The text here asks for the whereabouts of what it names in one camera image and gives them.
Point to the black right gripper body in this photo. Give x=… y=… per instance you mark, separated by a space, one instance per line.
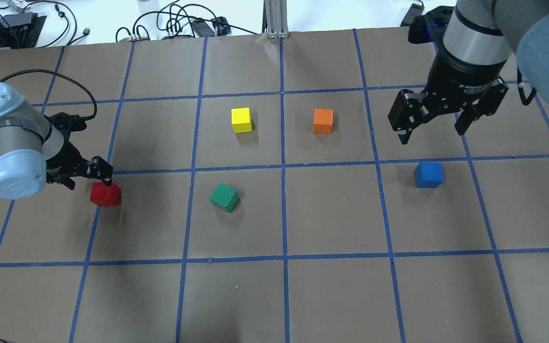
x=465 y=73

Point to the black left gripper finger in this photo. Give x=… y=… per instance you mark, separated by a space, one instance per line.
x=98 y=168
x=67 y=182

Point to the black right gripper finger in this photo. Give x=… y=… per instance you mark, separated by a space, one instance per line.
x=412 y=109
x=486 y=106

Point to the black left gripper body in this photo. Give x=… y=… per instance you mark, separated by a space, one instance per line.
x=66 y=162

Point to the red wooden block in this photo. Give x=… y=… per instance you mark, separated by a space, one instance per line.
x=105 y=195

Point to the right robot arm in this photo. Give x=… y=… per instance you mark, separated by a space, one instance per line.
x=474 y=40

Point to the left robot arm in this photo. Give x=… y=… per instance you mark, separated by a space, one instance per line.
x=36 y=150

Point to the blue wooden block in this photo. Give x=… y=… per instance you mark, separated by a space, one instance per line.
x=429 y=175

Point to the orange wooden block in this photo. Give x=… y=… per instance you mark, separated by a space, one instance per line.
x=323 y=121

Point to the green wooden block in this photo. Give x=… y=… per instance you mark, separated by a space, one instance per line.
x=224 y=197

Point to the yellow wooden block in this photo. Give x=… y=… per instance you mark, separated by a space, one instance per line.
x=241 y=120

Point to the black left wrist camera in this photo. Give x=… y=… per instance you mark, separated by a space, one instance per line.
x=66 y=124

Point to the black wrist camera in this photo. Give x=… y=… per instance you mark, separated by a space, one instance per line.
x=431 y=26
x=66 y=124

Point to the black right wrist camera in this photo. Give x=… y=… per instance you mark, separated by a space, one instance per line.
x=431 y=26

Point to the aluminium frame post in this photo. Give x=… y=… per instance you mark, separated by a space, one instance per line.
x=274 y=22

